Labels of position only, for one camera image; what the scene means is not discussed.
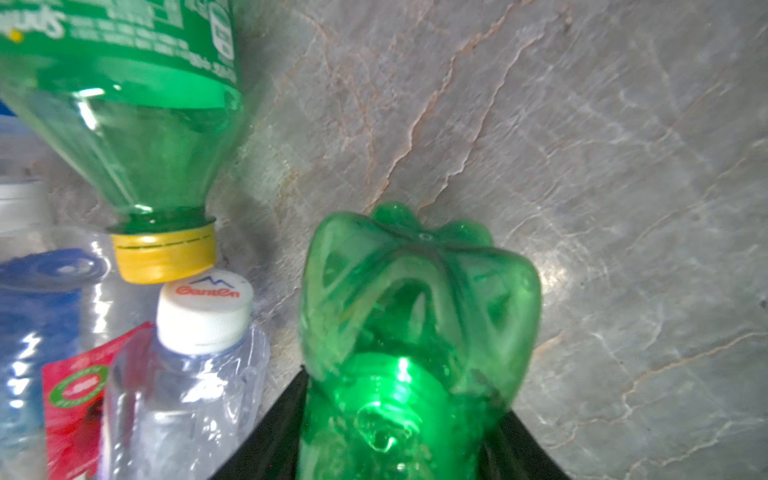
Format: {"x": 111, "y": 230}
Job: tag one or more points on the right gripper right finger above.
{"x": 510, "y": 452}

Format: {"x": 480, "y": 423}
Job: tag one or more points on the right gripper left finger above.
{"x": 271, "y": 451}

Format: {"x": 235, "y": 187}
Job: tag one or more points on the clear bottle white Ganten cap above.
{"x": 184, "y": 394}

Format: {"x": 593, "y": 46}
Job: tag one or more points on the clear bottle red label blue cap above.
{"x": 62, "y": 297}

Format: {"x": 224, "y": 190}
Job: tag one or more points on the green Sprite bottle yellow cap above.
{"x": 141, "y": 98}

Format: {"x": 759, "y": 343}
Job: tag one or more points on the clear bottle blue label white cap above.
{"x": 24, "y": 198}

